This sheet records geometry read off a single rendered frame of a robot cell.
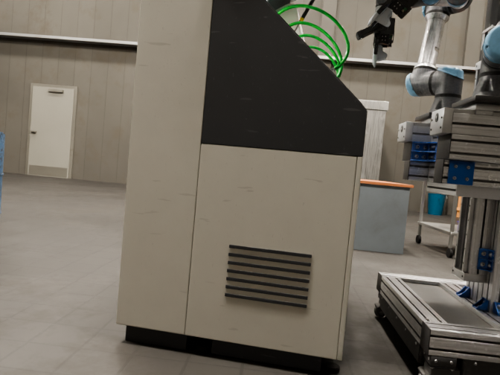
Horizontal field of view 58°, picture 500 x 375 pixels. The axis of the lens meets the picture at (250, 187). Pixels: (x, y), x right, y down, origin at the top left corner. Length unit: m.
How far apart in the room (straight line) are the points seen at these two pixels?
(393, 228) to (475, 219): 2.55
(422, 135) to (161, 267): 1.31
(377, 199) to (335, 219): 2.92
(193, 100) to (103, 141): 9.64
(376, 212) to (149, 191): 3.11
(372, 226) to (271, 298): 2.95
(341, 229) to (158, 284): 0.71
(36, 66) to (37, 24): 0.97
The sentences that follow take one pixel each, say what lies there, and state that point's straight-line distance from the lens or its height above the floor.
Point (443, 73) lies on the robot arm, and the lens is 2.36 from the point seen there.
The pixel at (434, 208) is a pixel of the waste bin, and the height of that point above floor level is 0.14.
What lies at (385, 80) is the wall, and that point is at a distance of 10.88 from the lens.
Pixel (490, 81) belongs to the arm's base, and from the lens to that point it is 1.87.
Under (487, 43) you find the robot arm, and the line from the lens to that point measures 1.75.
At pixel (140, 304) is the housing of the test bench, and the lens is 1.83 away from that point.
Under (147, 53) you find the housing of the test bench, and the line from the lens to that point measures 1.80.
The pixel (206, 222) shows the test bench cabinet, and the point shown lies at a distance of 1.68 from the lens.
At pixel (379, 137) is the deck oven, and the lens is 9.24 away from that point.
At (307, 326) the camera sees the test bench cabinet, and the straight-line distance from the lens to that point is 1.70.
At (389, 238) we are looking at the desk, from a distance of 4.59.
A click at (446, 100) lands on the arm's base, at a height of 1.11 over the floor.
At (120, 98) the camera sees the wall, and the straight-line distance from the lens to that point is 11.24.
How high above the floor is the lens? 0.73
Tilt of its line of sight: 3 degrees down
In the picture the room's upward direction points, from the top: 5 degrees clockwise
